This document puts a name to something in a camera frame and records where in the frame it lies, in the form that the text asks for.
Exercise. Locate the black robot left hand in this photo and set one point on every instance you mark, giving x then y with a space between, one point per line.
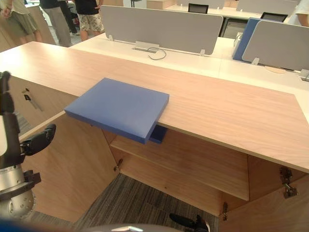
10 135

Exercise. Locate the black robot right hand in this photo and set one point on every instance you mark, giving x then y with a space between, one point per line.
187 221

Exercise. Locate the blue folder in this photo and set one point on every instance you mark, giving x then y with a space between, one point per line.
118 108

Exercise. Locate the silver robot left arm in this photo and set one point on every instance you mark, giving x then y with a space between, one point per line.
15 193

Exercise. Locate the metal door hinge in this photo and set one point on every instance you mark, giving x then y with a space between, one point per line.
225 211
287 182
118 165

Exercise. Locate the wooden cabinet shelf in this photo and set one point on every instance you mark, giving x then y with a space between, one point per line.
178 166

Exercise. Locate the wooden cabinet door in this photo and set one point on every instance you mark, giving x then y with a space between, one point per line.
70 169
270 212

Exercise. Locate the wooden office cabinet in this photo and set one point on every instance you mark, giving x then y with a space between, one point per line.
193 104

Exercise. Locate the person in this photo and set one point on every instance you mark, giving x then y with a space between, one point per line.
301 12
56 21
19 19
89 17

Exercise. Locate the long grey desk partition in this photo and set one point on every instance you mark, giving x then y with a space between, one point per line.
159 29

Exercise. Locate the blue desk partition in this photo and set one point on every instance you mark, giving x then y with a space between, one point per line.
243 38

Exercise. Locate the short grey desk partition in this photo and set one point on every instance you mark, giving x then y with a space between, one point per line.
280 46

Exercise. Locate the white partition bracket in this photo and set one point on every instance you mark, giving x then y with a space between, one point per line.
110 38
202 52
255 61

